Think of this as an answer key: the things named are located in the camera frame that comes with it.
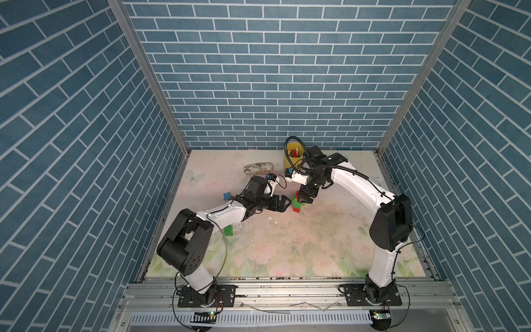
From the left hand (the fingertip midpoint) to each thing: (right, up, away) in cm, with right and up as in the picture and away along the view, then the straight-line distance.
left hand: (288, 202), depth 89 cm
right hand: (+7, +5, 0) cm, 8 cm away
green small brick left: (-26, -12, -2) cm, 29 cm away
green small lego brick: (+5, 0, -6) cm, 8 cm away
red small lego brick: (+4, -5, +7) cm, 9 cm away
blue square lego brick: (-29, +1, +11) cm, 31 cm away
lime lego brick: (+3, 0, -4) cm, 5 cm away
